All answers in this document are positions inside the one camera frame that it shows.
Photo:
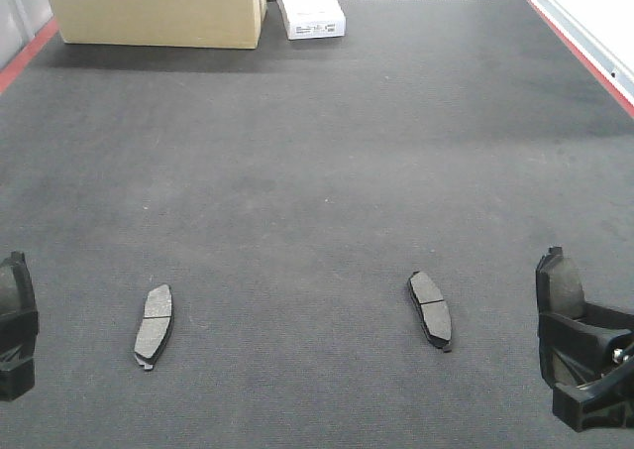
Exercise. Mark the cardboard box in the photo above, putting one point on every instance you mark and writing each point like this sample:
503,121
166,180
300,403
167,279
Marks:
215,24

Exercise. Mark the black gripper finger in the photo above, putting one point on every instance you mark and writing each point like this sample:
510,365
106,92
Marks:
17,378
19,331

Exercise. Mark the brake pad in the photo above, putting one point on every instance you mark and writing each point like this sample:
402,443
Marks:
17,291
560,305
433,310
155,327

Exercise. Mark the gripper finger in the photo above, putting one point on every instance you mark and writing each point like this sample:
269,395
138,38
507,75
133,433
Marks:
604,403
577,351

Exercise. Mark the white flat box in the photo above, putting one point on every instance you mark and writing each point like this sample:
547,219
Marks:
312,19

